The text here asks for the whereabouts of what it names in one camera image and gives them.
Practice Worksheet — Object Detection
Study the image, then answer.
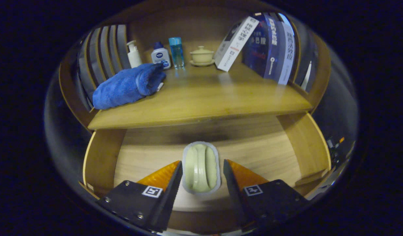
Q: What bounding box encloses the light blue book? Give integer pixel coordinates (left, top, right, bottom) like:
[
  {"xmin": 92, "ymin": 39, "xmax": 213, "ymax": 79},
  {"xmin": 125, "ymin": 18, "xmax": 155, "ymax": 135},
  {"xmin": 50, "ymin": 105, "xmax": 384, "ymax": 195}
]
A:
[{"xmin": 278, "ymin": 13, "xmax": 296, "ymax": 85}]

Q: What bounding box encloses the pale green handled brush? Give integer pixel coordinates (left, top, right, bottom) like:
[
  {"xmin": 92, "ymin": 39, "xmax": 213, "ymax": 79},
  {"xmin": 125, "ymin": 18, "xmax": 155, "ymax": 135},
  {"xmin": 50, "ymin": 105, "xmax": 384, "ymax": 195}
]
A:
[{"xmin": 182, "ymin": 141, "xmax": 221, "ymax": 196}]

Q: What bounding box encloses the wooden countertop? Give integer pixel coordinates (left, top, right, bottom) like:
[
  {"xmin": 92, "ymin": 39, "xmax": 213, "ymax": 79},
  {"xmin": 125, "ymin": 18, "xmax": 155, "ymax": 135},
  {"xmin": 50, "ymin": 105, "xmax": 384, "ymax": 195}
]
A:
[{"xmin": 87, "ymin": 59, "xmax": 313, "ymax": 130}]

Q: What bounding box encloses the white book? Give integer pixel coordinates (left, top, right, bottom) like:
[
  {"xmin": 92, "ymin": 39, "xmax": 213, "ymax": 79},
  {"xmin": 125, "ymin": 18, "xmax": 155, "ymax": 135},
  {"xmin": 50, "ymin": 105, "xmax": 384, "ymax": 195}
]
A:
[{"xmin": 214, "ymin": 16, "xmax": 260, "ymax": 72}]

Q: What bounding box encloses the black backdrop cloth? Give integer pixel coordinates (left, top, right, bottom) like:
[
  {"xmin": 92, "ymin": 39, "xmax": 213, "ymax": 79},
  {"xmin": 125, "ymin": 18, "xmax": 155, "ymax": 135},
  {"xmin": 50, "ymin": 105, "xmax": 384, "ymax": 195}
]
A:
[{"xmin": 44, "ymin": 15, "xmax": 358, "ymax": 164}]

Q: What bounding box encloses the dark blue book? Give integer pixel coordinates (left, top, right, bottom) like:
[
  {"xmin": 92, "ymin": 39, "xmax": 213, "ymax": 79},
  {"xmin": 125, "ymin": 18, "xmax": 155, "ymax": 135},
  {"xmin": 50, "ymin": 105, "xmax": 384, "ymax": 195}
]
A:
[{"xmin": 242, "ymin": 14, "xmax": 280, "ymax": 79}]

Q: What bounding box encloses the white pump bottle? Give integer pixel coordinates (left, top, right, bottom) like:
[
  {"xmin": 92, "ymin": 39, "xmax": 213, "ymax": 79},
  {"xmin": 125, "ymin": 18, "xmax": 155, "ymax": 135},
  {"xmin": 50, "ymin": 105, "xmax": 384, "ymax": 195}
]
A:
[{"xmin": 126, "ymin": 40, "xmax": 143, "ymax": 69}]

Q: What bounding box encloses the white lotion bottle blue cap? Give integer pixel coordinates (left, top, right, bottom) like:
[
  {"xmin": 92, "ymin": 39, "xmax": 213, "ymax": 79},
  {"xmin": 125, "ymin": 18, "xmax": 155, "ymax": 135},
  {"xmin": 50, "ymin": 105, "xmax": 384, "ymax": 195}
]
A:
[{"xmin": 151, "ymin": 41, "xmax": 171, "ymax": 69}]

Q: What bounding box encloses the cream lidded teacup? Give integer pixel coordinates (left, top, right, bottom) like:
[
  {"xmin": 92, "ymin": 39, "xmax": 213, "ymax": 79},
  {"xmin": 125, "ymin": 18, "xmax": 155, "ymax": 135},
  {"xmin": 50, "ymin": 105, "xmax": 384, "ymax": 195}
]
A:
[{"xmin": 189, "ymin": 46, "xmax": 215, "ymax": 67}]

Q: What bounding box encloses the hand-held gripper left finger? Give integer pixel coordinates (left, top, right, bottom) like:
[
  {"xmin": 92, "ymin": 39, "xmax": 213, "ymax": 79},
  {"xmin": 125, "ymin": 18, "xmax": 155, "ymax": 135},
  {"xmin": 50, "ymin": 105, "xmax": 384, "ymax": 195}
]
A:
[{"xmin": 96, "ymin": 160, "xmax": 183, "ymax": 233}]

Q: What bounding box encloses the teal glass bottle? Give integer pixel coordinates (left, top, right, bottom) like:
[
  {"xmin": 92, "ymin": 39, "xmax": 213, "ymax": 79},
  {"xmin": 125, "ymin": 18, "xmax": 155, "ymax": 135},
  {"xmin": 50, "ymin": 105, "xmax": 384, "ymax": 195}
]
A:
[{"xmin": 168, "ymin": 37, "xmax": 185, "ymax": 69}]

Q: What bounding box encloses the wooden drawer with black knob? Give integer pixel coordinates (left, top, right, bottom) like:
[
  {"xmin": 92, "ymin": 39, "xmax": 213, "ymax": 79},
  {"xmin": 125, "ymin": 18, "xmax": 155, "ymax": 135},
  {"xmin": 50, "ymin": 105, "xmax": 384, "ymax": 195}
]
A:
[{"xmin": 83, "ymin": 113, "xmax": 332, "ymax": 235}]

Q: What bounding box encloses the black equipment with orange parts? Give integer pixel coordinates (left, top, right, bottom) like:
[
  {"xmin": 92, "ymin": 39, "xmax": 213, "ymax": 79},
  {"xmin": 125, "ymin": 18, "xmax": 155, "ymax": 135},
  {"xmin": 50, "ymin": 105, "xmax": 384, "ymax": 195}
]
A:
[{"xmin": 326, "ymin": 136, "xmax": 346, "ymax": 161}]

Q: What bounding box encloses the blue folded towel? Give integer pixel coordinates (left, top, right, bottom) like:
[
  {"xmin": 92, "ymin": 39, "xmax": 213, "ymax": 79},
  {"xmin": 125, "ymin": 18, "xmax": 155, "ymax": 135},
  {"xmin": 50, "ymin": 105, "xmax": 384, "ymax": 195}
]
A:
[{"xmin": 92, "ymin": 62, "xmax": 167, "ymax": 110}]

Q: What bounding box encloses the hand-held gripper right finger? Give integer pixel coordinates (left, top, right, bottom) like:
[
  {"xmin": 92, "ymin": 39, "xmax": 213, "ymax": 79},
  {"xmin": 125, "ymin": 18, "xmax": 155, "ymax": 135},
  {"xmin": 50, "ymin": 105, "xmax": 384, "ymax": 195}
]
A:
[{"xmin": 223, "ymin": 159, "xmax": 309, "ymax": 231}]

